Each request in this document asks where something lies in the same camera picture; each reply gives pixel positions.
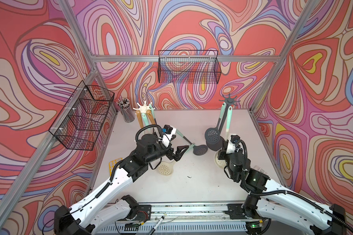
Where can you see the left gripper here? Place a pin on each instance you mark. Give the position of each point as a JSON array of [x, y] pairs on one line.
[[176, 156]]

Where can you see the dark grey utensil rack stand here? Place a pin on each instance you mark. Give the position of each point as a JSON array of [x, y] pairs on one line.
[[229, 102]]

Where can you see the grey slotted spoon mint handle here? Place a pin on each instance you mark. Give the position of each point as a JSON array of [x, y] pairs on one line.
[[212, 135]]

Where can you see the cream skimmer wooden handle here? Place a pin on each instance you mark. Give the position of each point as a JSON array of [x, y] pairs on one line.
[[150, 116]]

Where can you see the grey skimmer mint handle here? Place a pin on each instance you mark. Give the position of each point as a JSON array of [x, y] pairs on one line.
[[153, 112]]

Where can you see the cream slotted spoon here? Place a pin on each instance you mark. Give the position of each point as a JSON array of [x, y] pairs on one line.
[[139, 117]]

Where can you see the cream skimmer mint handle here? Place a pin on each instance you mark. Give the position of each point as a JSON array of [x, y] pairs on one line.
[[221, 163], [145, 119]]

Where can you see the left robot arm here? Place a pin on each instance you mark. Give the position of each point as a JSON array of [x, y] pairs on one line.
[[91, 214]]

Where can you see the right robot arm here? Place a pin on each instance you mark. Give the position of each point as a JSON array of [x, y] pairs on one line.
[[270, 200]]

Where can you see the cream skimmer on table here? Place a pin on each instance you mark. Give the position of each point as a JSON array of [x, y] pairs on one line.
[[166, 168]]

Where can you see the cream utensil rack stand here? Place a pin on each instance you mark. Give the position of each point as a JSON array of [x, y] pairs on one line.
[[143, 108]]

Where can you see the yellow calculator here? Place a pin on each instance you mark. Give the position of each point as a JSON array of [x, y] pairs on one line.
[[112, 164]]

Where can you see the black marker pen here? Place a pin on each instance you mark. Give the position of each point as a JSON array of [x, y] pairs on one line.
[[156, 226]]

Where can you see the pen holder cup with pens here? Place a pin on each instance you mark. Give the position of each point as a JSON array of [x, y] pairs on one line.
[[126, 110]]

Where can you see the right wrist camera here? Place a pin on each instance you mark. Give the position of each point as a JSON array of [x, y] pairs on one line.
[[233, 144]]

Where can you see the mint handle utensil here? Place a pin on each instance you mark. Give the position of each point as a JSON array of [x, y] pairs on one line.
[[198, 150]]

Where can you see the black wire basket back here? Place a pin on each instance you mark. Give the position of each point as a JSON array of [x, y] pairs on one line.
[[188, 66]]

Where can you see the black wire basket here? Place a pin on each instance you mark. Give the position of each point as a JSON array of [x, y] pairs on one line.
[[188, 66], [86, 112]]

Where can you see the black wire basket left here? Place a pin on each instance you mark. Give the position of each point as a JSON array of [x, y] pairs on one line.
[[86, 112]]

